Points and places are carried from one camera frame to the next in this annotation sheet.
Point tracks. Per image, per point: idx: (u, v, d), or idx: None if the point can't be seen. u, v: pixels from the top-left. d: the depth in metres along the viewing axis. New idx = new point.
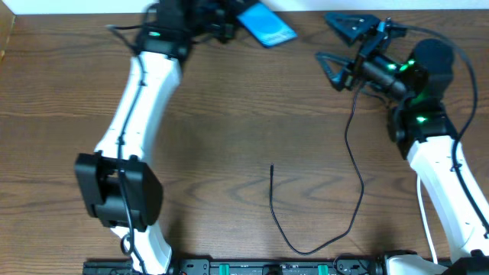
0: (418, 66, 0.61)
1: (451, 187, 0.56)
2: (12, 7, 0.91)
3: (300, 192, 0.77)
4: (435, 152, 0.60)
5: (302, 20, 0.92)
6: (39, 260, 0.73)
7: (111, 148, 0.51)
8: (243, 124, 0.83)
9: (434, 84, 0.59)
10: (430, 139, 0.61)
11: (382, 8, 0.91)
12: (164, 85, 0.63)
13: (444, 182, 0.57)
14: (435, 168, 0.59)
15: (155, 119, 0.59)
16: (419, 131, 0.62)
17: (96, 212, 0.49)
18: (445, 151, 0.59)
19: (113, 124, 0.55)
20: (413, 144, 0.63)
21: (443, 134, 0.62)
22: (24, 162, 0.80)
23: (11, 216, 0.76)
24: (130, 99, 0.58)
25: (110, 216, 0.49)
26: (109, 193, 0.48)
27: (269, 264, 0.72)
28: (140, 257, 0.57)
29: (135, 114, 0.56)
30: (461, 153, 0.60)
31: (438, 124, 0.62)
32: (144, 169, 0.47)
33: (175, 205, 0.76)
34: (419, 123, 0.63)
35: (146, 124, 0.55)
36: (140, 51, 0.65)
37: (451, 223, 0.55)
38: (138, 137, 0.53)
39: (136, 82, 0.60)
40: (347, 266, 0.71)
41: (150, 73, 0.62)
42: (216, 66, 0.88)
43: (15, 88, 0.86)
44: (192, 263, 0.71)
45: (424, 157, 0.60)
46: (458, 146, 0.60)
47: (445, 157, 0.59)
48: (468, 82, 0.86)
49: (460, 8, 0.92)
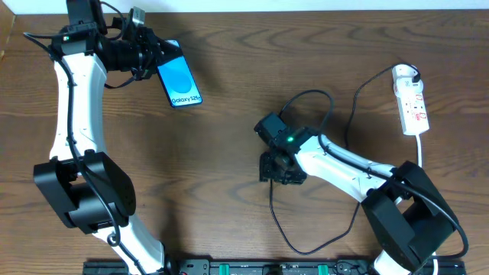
0: (264, 134, 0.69)
1: (331, 164, 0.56)
2: (12, 8, 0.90)
3: (300, 192, 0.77)
4: (307, 148, 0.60)
5: (302, 20, 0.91)
6: (40, 260, 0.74)
7: (63, 152, 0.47)
8: (243, 124, 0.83)
9: (265, 131, 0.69)
10: (302, 147, 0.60)
11: (382, 8, 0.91)
12: (95, 78, 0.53)
13: (325, 163, 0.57)
14: (312, 160, 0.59)
15: (99, 110, 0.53)
16: (292, 147, 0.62)
17: (72, 222, 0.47)
18: (315, 143, 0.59)
19: (57, 127, 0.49)
20: (301, 158, 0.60)
21: (309, 134, 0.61)
22: (24, 161, 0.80)
23: (11, 216, 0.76)
24: (63, 101, 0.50)
25: (89, 220, 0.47)
26: (80, 197, 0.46)
27: (269, 265, 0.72)
28: (134, 256, 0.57)
29: (76, 113, 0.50)
30: (325, 137, 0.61)
31: (302, 131, 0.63)
32: (103, 159, 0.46)
33: (175, 205, 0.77)
34: (289, 141, 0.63)
35: (90, 118, 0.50)
36: (59, 52, 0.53)
37: (346, 186, 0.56)
38: (87, 133, 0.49)
39: (63, 83, 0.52)
40: (347, 266, 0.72)
41: (76, 69, 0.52)
42: (215, 66, 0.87)
43: (16, 88, 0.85)
44: (192, 263, 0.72)
45: (305, 160, 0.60)
46: (321, 135, 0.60)
47: (316, 148, 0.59)
48: (470, 81, 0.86)
49: (461, 8, 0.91)
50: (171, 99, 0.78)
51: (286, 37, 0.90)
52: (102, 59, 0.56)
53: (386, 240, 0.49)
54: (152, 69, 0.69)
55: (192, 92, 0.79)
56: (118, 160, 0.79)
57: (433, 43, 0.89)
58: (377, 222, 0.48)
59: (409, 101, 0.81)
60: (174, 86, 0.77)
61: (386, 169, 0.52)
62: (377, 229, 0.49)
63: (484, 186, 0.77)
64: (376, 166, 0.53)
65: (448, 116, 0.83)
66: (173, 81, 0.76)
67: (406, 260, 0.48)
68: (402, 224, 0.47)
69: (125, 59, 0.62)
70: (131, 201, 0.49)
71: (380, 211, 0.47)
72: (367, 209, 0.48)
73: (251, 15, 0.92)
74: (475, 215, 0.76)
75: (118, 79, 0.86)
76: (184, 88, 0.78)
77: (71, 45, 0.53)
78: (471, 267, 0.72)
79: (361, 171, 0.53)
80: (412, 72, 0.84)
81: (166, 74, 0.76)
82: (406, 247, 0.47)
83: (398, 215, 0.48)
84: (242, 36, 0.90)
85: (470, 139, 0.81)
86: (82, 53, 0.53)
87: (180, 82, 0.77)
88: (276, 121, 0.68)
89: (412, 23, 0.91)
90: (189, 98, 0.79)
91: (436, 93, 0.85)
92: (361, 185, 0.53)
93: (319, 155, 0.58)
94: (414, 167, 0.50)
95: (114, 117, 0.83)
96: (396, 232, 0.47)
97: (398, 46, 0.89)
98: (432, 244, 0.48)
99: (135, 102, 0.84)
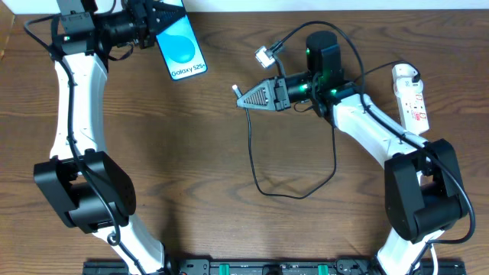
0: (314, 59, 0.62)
1: (370, 123, 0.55)
2: (12, 8, 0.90)
3: (300, 192, 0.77)
4: (349, 101, 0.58)
5: (302, 20, 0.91)
6: (40, 260, 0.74)
7: (63, 152, 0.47)
8: (243, 124, 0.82)
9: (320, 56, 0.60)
10: (343, 101, 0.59)
11: (381, 8, 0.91)
12: (96, 78, 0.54)
13: (361, 121, 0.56)
14: (349, 116, 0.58)
15: (100, 111, 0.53)
16: (337, 97, 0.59)
17: (72, 221, 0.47)
18: (357, 101, 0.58)
19: (57, 127, 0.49)
20: (335, 109, 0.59)
21: (353, 91, 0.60)
22: (24, 161, 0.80)
23: (11, 216, 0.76)
24: (63, 101, 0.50)
25: (90, 219, 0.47)
26: (80, 196, 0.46)
27: (269, 264, 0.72)
28: (134, 256, 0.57)
29: (76, 112, 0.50)
30: (368, 98, 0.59)
31: (348, 86, 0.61)
32: (105, 158, 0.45)
33: (175, 205, 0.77)
34: (322, 79, 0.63)
35: (90, 117, 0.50)
36: (61, 53, 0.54)
37: (374, 145, 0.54)
38: (87, 133, 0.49)
39: (64, 83, 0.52)
40: (347, 266, 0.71)
41: (77, 69, 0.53)
42: (216, 66, 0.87)
43: (16, 88, 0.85)
44: (192, 263, 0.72)
45: (340, 114, 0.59)
46: (364, 95, 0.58)
47: (357, 105, 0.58)
48: (470, 81, 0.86)
49: (459, 8, 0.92)
50: (171, 71, 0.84)
51: (286, 37, 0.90)
52: (103, 59, 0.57)
53: (393, 205, 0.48)
54: (152, 37, 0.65)
55: (195, 59, 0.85)
56: (118, 160, 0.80)
57: (432, 43, 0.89)
58: (393, 184, 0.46)
59: (409, 101, 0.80)
60: (173, 57, 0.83)
61: (419, 140, 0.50)
62: (390, 192, 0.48)
63: (484, 186, 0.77)
64: (410, 134, 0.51)
65: (448, 116, 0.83)
66: (170, 50, 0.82)
67: (406, 228, 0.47)
68: (416, 193, 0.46)
69: (115, 32, 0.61)
70: (131, 200, 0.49)
71: (399, 173, 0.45)
72: (388, 168, 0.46)
73: (251, 15, 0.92)
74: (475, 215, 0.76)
75: (119, 80, 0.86)
76: (184, 59, 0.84)
77: (72, 45, 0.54)
78: (471, 268, 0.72)
79: (393, 135, 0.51)
80: (412, 72, 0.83)
81: (164, 43, 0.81)
82: (412, 215, 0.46)
83: (415, 183, 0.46)
84: (242, 36, 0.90)
85: (470, 139, 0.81)
86: (83, 53, 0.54)
87: (179, 50, 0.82)
88: (335, 54, 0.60)
89: (412, 23, 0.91)
90: (192, 67, 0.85)
91: (436, 93, 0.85)
92: (389, 147, 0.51)
93: (358, 112, 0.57)
94: (448, 145, 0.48)
95: (114, 117, 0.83)
96: (409, 197, 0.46)
97: (397, 46, 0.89)
98: (438, 221, 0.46)
99: (134, 102, 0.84)
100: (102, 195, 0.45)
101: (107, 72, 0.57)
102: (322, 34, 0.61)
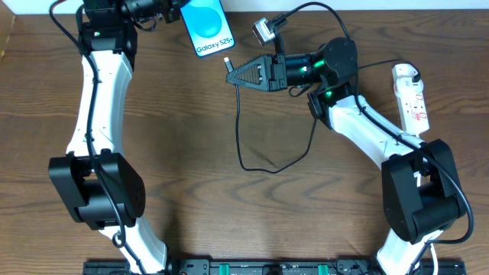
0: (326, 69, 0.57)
1: (366, 125, 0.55)
2: (12, 8, 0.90)
3: (300, 192, 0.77)
4: (343, 103, 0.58)
5: (302, 20, 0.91)
6: (40, 260, 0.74)
7: (79, 148, 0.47)
8: (243, 124, 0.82)
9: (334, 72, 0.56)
10: (338, 103, 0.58)
11: (382, 8, 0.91)
12: (121, 78, 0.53)
13: (357, 121, 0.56)
14: (345, 118, 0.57)
15: (120, 111, 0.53)
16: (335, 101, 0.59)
17: (81, 217, 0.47)
18: (351, 102, 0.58)
19: (77, 122, 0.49)
20: (331, 111, 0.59)
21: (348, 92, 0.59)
22: (23, 162, 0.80)
23: (11, 216, 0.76)
24: (87, 98, 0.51)
25: (98, 217, 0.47)
26: (92, 193, 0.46)
27: (269, 264, 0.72)
28: (136, 256, 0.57)
29: (97, 111, 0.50)
30: (363, 98, 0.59)
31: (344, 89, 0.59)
32: (119, 160, 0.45)
33: (175, 205, 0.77)
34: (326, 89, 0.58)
35: (110, 117, 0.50)
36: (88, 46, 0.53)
37: (371, 147, 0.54)
38: (105, 132, 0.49)
39: (89, 79, 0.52)
40: (347, 266, 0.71)
41: (103, 66, 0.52)
42: (216, 66, 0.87)
43: (16, 88, 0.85)
44: (192, 263, 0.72)
45: (336, 115, 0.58)
46: (359, 96, 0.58)
47: (352, 106, 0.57)
48: (470, 81, 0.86)
49: (460, 8, 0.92)
50: (195, 47, 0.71)
51: (286, 37, 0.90)
52: (131, 57, 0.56)
53: (391, 205, 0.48)
54: (175, 9, 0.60)
55: (221, 33, 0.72)
56: None
57: (432, 43, 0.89)
58: (391, 184, 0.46)
59: (409, 101, 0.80)
60: (195, 29, 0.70)
61: (416, 141, 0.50)
62: (387, 192, 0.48)
63: (484, 186, 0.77)
64: (407, 135, 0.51)
65: (448, 116, 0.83)
66: (195, 24, 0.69)
67: (405, 229, 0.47)
68: (414, 194, 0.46)
69: (137, 7, 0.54)
70: (139, 202, 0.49)
71: (396, 174, 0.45)
72: (386, 169, 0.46)
73: (251, 15, 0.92)
74: (474, 215, 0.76)
75: None
76: (210, 33, 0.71)
77: (98, 42, 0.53)
78: (471, 267, 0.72)
79: (390, 136, 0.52)
80: (413, 72, 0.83)
81: (189, 16, 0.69)
82: (410, 215, 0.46)
83: (413, 184, 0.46)
84: (242, 36, 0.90)
85: (469, 139, 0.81)
86: (111, 50, 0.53)
87: (202, 21, 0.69)
88: (349, 69, 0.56)
89: (412, 23, 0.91)
90: (218, 43, 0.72)
91: (436, 93, 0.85)
92: (386, 148, 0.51)
93: (354, 114, 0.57)
94: (445, 145, 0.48)
95: None
96: (406, 198, 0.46)
97: (398, 46, 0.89)
98: (436, 221, 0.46)
99: (135, 102, 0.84)
100: (113, 196, 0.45)
101: (132, 71, 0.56)
102: (346, 47, 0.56)
